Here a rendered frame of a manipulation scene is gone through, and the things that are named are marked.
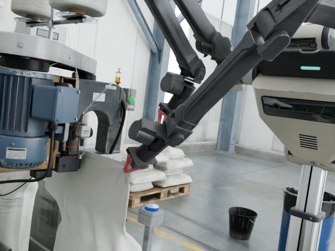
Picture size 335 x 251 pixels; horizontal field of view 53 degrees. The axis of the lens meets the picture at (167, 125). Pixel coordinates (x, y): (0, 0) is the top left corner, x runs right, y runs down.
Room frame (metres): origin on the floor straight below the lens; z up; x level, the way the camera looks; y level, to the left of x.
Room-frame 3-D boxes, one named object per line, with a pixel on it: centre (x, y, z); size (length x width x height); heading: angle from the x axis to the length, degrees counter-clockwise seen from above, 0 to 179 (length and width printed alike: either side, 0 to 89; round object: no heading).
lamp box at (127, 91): (1.38, 0.19, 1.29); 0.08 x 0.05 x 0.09; 50
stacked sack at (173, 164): (4.61, -0.09, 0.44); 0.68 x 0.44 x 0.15; 140
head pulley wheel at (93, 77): (1.27, 0.34, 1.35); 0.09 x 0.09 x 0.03
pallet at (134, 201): (4.50, 0.25, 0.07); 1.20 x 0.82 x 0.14; 142
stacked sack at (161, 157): (4.13, 0.27, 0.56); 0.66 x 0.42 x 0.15; 140
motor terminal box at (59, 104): (0.86, 0.29, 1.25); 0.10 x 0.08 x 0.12; 165
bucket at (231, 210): (3.36, -0.88, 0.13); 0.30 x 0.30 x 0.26
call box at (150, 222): (1.37, 0.02, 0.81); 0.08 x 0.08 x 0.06; 50
